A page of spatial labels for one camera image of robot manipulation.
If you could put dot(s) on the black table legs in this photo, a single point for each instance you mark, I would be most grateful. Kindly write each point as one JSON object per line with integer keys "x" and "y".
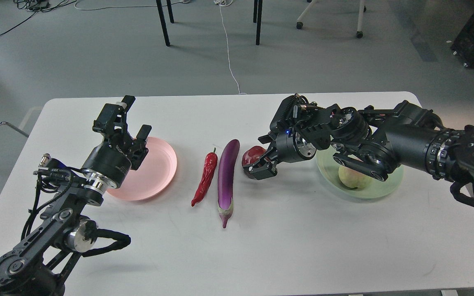
{"x": 163, "y": 21}
{"x": 257, "y": 19}

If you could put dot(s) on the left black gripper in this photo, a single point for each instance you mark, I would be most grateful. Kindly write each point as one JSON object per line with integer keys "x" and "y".
{"x": 108, "y": 164}

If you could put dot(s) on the white chair base wheels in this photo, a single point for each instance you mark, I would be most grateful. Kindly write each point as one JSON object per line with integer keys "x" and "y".
{"x": 312, "y": 3}

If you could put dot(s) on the green pink peach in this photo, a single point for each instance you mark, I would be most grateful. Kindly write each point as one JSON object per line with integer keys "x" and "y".
{"x": 354, "y": 180}

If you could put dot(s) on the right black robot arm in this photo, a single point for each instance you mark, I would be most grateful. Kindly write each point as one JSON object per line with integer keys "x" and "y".
{"x": 370, "y": 141}

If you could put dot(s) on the red chili pepper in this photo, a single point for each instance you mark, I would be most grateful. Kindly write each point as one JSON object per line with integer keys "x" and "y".
{"x": 209, "y": 166}

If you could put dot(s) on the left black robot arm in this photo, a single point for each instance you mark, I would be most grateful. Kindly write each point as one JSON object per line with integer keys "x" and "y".
{"x": 56, "y": 234}

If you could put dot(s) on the pink plate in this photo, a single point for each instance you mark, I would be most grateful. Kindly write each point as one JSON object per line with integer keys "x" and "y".
{"x": 154, "y": 174}

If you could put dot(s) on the black table legs right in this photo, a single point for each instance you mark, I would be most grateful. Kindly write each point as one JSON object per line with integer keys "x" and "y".
{"x": 257, "y": 19}

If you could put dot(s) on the purple eggplant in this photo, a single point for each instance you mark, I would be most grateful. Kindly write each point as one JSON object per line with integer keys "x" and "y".
{"x": 226, "y": 173}

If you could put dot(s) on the red pomegranate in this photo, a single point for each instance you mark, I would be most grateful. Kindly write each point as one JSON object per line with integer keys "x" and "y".
{"x": 250, "y": 157}

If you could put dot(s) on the green plate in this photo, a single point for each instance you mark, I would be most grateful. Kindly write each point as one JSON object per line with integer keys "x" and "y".
{"x": 375, "y": 191}

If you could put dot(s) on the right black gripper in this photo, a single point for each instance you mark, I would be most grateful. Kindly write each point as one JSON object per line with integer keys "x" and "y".
{"x": 288, "y": 146}

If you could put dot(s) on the black table legs left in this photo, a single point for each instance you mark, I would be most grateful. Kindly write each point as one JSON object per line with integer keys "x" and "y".
{"x": 163, "y": 21}

